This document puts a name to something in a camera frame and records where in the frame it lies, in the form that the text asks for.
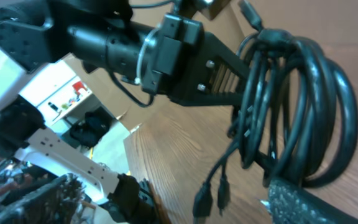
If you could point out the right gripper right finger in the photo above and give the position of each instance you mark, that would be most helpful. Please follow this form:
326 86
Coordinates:
288 203

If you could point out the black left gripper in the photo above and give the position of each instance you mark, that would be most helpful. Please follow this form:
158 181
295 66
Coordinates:
184 56

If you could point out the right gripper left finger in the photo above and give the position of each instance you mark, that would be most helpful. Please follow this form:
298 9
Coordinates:
54 202

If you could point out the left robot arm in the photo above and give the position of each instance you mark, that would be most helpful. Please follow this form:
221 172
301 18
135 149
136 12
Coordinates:
101 34

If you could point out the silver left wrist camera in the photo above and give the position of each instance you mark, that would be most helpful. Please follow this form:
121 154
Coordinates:
210 8

